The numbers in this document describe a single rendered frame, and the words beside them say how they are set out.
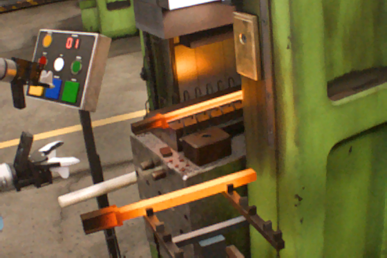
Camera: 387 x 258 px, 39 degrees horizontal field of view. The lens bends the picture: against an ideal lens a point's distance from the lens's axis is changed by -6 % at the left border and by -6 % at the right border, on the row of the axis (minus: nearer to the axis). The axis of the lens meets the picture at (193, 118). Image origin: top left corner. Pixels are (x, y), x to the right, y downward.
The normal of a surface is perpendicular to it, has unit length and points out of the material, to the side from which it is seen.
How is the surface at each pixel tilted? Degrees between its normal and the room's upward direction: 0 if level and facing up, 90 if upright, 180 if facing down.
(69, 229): 0
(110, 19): 90
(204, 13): 90
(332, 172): 90
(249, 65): 90
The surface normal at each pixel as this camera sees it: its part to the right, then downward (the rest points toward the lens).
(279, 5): -0.86, 0.28
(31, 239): -0.09, -0.91
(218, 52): 0.50, 0.31
